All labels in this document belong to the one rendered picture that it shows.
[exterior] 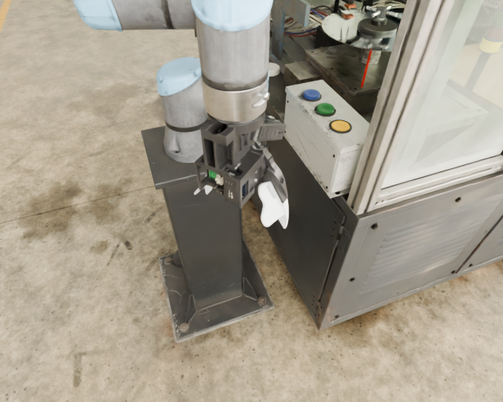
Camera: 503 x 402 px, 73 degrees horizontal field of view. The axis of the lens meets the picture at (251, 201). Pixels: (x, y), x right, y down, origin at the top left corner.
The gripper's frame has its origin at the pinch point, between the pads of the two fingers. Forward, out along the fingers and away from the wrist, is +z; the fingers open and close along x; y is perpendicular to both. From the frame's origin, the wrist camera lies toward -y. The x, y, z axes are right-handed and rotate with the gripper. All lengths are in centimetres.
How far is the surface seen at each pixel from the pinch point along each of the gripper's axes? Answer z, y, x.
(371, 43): -4, -67, 0
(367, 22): -5, -79, -5
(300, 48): 16, -98, -34
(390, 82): -14.6, -25.3, 13.2
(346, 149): 1.8, -26.1, 8.7
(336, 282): 49, -25, 16
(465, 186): 16, -46, 35
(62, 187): 91, -31, -140
